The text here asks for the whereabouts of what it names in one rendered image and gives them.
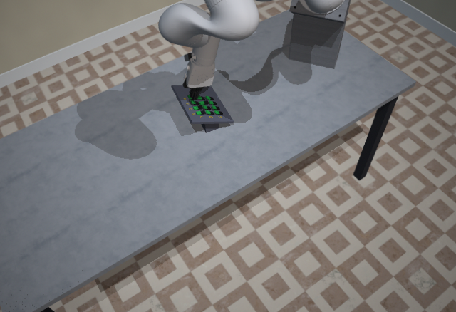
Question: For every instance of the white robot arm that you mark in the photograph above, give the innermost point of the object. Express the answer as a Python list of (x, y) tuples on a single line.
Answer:
[(230, 20)]

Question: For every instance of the grey switch panel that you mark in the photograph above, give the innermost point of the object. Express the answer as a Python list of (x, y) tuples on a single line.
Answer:
[(201, 111)]

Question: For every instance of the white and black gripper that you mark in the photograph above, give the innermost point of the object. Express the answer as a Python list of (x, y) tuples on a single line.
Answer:
[(198, 77)]

